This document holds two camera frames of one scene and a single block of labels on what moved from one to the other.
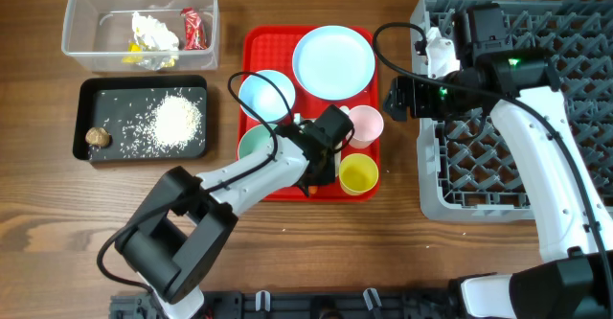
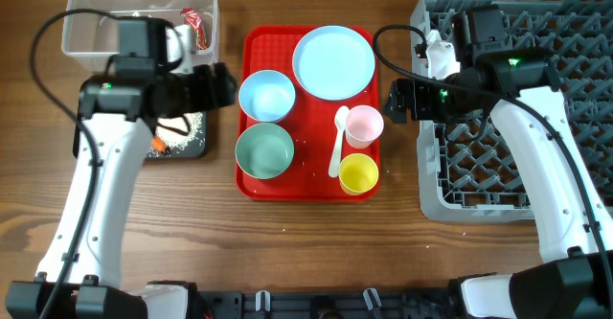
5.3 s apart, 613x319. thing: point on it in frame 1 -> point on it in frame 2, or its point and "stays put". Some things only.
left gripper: [328, 172] -> [207, 99]
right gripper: [420, 108] stays put
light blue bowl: [264, 100] stays put
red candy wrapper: [194, 31] stays put
